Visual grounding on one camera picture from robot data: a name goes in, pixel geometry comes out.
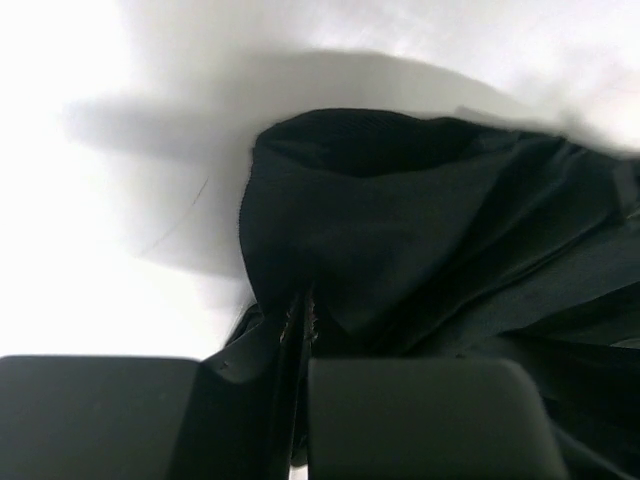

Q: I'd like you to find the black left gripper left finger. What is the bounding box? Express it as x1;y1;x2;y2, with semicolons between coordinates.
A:
0;292;304;480

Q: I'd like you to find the black pleated skirt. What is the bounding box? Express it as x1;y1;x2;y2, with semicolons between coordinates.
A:
219;107;640;480

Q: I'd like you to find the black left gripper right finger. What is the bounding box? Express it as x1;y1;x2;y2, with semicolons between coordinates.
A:
299;284;569;480

